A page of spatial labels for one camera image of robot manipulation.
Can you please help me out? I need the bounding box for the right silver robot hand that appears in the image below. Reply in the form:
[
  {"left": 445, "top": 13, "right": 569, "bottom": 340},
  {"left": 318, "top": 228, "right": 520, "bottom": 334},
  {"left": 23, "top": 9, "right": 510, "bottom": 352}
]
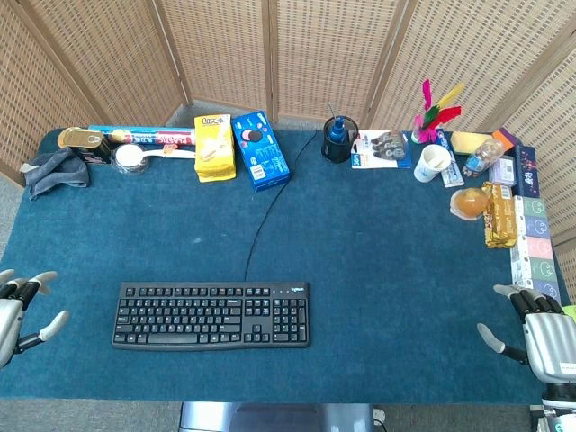
[{"left": 476, "top": 283, "right": 576, "bottom": 384}]

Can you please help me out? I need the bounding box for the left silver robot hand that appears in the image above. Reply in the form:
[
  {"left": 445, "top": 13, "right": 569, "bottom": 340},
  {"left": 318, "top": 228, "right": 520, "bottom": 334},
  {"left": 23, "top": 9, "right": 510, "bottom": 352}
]
[{"left": 0, "top": 269, "right": 70, "bottom": 369}]

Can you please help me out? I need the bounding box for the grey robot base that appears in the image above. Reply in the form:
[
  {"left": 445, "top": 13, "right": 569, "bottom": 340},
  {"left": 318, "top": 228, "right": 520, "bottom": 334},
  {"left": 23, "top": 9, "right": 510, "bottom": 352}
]
[{"left": 178, "top": 401, "right": 388, "bottom": 432}]

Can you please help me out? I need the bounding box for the smiley face pastel box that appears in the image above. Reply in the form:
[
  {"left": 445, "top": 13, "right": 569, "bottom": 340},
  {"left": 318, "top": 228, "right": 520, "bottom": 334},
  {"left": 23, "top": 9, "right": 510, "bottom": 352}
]
[{"left": 508, "top": 194, "right": 563, "bottom": 303}]

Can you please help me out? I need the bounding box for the gold wrapped snack pack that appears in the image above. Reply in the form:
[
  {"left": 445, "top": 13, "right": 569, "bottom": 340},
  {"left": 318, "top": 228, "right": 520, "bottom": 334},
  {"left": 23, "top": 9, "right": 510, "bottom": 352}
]
[{"left": 481, "top": 181, "right": 518, "bottom": 249}]

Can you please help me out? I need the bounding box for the grey folded cloth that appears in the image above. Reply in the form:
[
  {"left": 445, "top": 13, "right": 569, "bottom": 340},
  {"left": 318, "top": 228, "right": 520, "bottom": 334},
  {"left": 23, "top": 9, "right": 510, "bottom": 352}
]
[{"left": 19, "top": 147, "right": 91, "bottom": 202}]

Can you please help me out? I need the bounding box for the wrapped round bread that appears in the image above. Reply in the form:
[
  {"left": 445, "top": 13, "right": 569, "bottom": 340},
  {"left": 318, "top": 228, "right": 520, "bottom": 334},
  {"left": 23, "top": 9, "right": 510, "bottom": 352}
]
[{"left": 449, "top": 187, "right": 491, "bottom": 221}]

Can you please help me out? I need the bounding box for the dark blue long box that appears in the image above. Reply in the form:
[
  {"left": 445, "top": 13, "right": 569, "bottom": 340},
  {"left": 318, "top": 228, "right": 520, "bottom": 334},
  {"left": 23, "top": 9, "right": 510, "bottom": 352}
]
[{"left": 515, "top": 144, "right": 541, "bottom": 199}]

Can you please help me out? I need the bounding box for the small lilac box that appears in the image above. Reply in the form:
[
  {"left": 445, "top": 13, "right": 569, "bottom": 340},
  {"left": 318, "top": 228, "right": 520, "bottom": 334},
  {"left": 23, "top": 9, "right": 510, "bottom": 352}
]
[{"left": 488, "top": 155, "right": 517, "bottom": 187}]

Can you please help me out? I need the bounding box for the clear plastic bottle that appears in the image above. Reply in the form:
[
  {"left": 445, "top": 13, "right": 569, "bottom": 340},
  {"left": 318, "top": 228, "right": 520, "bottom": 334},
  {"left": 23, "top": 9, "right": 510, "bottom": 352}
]
[{"left": 462, "top": 137, "right": 505, "bottom": 181}]

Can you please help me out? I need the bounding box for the gold tin can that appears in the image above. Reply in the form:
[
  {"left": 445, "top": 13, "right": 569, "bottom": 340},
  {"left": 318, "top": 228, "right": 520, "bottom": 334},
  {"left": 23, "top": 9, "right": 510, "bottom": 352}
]
[{"left": 57, "top": 127, "right": 113, "bottom": 166}]

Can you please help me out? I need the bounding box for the toothpaste box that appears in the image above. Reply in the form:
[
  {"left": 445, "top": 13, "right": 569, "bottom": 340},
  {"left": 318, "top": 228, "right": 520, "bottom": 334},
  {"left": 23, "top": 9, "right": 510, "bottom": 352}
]
[{"left": 434, "top": 128, "right": 465, "bottom": 189}]

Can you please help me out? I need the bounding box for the clear tape roll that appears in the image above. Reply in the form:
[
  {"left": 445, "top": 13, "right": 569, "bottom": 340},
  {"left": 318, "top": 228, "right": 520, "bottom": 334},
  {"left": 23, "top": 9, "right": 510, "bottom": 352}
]
[{"left": 111, "top": 143, "right": 150, "bottom": 176}]

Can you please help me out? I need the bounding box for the orange purple small box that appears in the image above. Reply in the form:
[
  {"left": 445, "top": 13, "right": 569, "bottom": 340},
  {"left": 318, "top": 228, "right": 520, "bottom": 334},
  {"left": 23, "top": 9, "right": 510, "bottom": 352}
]
[{"left": 490, "top": 127, "right": 519, "bottom": 153}]

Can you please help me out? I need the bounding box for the black computer keyboard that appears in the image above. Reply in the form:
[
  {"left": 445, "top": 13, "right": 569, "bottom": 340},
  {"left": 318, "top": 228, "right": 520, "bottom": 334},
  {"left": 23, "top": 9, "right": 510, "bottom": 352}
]
[{"left": 111, "top": 282, "right": 311, "bottom": 351}]

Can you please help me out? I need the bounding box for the white paper cup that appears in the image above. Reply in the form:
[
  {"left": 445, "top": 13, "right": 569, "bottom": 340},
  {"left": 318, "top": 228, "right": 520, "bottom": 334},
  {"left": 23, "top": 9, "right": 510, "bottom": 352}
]
[{"left": 413, "top": 143, "right": 452, "bottom": 184}]

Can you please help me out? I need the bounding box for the yellow sponge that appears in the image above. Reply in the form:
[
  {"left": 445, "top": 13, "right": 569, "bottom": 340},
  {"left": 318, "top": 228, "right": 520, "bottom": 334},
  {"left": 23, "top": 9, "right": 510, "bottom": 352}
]
[{"left": 450, "top": 130, "right": 495, "bottom": 157}]

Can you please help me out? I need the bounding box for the white plastic spoon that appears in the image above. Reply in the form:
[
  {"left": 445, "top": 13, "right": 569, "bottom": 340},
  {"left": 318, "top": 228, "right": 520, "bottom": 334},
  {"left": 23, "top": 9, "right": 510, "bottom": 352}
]
[{"left": 142, "top": 146, "right": 197, "bottom": 160}]

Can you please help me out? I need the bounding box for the plastic wrap box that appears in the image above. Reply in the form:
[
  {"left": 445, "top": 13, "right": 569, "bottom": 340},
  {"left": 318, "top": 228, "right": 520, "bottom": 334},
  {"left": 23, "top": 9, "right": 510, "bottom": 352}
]
[{"left": 88, "top": 124, "right": 197, "bottom": 147}]

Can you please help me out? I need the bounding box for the correction tape blister pack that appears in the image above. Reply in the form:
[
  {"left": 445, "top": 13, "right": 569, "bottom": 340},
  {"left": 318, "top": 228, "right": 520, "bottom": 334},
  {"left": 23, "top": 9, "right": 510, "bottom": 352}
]
[{"left": 350, "top": 130, "right": 413, "bottom": 170}]

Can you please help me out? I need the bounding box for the colourful feather shuttlecock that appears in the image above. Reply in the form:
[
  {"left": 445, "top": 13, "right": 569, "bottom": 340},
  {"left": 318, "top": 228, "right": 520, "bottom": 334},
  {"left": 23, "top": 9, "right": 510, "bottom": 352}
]
[{"left": 409, "top": 78, "right": 466, "bottom": 145}]

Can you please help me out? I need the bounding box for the yellow wafer biscuit pack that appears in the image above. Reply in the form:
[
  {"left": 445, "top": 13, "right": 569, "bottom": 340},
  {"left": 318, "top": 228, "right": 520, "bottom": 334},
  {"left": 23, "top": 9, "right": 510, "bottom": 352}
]
[{"left": 193, "top": 113, "right": 238, "bottom": 184}]

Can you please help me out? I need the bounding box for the blue felt table mat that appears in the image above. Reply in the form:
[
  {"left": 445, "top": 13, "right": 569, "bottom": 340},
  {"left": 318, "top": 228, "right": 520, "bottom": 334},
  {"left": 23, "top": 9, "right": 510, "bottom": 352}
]
[{"left": 0, "top": 127, "right": 576, "bottom": 405}]

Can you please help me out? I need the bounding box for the black mesh pen holder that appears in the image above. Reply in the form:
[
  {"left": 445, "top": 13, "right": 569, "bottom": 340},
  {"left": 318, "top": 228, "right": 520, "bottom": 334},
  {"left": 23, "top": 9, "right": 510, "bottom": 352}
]
[{"left": 320, "top": 116, "right": 358, "bottom": 164}]

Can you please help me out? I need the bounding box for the blue cookie box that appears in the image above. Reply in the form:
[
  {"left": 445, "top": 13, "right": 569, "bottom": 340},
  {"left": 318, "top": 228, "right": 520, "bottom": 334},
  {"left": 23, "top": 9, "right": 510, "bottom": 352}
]
[{"left": 230, "top": 110, "right": 292, "bottom": 194}]

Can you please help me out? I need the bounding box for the wicker folding screen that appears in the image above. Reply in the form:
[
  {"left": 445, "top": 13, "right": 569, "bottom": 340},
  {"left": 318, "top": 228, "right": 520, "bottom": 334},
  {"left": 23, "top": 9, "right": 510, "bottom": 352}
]
[{"left": 0, "top": 0, "right": 576, "bottom": 303}]

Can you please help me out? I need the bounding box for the black keyboard cable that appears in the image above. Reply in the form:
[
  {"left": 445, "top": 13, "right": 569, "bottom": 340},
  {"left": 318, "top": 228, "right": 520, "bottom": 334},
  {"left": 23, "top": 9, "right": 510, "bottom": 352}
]
[{"left": 244, "top": 131, "right": 320, "bottom": 284}]

